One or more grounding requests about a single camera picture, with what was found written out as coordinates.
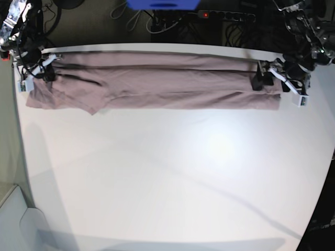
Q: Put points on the blue box at top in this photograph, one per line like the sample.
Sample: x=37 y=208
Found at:
x=163 y=4

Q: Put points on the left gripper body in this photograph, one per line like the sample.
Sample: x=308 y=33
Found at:
x=295 y=77

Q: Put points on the white side table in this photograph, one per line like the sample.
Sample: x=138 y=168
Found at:
x=21 y=226

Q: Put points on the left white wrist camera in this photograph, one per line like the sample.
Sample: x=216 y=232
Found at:
x=300 y=100

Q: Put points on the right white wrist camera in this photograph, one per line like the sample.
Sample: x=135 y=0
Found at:
x=25 y=85

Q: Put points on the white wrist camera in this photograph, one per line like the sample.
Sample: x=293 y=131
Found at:
x=25 y=85
x=300 y=100

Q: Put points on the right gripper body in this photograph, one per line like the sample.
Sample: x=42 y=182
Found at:
x=43 y=69

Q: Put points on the mauve t-shirt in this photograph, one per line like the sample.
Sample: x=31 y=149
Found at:
x=92 y=81

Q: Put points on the grey power strip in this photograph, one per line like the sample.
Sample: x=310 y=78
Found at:
x=226 y=16

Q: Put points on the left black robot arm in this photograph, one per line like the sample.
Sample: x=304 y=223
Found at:
x=314 y=48

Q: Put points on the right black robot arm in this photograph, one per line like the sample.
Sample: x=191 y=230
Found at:
x=23 y=37

